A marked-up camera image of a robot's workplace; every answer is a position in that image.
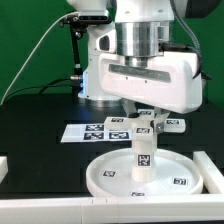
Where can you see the white round table top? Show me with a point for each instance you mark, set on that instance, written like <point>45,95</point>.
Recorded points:
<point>111,175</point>

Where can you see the white cross-shaped table base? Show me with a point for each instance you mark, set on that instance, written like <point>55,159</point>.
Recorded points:
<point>141,124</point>

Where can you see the white right fence rail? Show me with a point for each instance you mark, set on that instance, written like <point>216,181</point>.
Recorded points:
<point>212,177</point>

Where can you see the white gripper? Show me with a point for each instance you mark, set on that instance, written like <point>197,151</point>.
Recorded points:
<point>168,82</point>

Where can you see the white marker sheet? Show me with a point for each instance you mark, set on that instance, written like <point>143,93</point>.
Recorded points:
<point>78,133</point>

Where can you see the black camera on stand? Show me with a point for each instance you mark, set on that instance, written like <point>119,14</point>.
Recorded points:
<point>78,23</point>

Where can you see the white left fence rail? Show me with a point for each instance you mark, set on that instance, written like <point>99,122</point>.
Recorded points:
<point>3,167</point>

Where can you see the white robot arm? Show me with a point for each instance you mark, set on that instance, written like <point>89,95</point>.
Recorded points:
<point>132,58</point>

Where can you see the white fence rail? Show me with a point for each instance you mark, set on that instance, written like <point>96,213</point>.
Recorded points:
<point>212,177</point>
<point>3,167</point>
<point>203,207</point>

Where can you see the white front fence rail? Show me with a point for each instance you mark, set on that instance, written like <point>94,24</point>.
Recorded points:
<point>203,207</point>

